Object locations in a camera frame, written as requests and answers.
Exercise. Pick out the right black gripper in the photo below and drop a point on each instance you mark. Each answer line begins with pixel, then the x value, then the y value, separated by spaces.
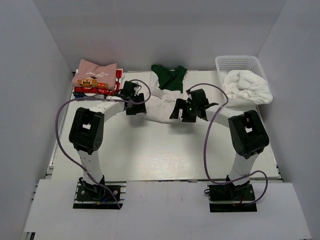
pixel 180 104

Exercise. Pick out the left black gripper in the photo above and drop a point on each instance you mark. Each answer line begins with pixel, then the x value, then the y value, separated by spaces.
pixel 141 108

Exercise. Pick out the white and green raglan t-shirt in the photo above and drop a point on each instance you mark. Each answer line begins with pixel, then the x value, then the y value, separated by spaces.
pixel 166 86

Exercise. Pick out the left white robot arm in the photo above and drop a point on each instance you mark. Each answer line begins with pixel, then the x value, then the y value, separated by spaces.
pixel 87 130

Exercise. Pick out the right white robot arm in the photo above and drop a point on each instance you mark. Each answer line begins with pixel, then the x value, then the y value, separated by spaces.
pixel 248 135

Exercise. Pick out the folded red t-shirt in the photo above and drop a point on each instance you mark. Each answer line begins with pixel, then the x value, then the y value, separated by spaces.
pixel 101 89

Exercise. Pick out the white plastic basket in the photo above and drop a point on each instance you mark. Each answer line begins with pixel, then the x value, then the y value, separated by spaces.
pixel 225 64

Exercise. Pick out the folded pink t-shirt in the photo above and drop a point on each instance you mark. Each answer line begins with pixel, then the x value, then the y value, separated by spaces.
pixel 91 74

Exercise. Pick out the folded blue white t-shirt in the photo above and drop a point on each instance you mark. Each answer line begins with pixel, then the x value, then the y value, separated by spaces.
pixel 81 95

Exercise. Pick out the crumpled white t-shirt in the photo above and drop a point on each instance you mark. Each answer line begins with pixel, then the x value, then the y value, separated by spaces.
pixel 245 88

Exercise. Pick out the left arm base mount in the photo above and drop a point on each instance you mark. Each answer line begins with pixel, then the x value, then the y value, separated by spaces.
pixel 84 199

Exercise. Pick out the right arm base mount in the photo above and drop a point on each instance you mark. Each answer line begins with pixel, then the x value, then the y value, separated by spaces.
pixel 223 199

